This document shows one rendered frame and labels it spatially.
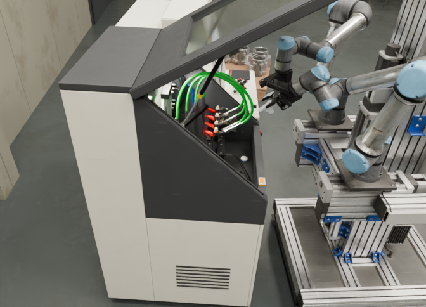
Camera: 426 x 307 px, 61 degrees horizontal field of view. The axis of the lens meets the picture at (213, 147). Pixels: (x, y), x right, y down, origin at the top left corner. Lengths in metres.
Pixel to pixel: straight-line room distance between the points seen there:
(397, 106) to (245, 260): 1.09
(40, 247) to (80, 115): 1.57
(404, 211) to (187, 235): 1.03
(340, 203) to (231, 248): 0.59
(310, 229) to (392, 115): 1.37
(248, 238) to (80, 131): 0.96
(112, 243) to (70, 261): 0.79
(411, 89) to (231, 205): 0.89
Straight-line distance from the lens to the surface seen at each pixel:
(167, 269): 2.14
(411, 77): 1.41
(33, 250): 2.94
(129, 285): 2.31
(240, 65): 5.03
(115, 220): 1.90
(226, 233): 1.87
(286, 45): 1.78
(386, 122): 1.52
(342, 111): 2.19
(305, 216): 2.75
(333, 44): 1.86
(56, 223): 3.06
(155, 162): 1.59
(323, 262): 2.51
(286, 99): 1.72
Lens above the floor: 2.12
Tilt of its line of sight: 36 degrees down
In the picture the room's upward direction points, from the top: 2 degrees clockwise
